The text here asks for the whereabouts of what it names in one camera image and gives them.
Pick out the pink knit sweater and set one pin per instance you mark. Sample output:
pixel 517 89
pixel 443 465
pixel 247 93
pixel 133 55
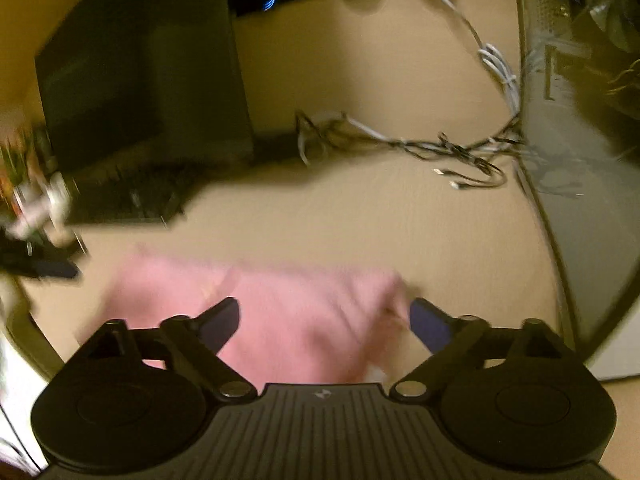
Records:
pixel 300 320

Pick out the white plastic bag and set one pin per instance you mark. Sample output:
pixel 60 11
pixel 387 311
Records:
pixel 50 200

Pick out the black keyboard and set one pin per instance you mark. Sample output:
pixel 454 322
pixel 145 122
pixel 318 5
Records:
pixel 125 195

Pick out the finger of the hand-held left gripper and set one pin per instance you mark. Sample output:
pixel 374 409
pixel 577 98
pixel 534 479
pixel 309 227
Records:
pixel 57 269
pixel 30 250

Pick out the white computer case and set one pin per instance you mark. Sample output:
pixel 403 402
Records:
pixel 590 135

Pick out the white quilted mattress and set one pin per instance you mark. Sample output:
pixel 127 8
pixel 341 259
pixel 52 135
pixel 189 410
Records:
pixel 12 400

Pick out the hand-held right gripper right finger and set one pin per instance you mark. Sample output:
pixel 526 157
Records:
pixel 430 325

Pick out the black computer monitor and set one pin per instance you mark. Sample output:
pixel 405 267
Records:
pixel 140 70

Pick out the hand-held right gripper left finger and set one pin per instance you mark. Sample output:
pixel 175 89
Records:
pixel 225 320

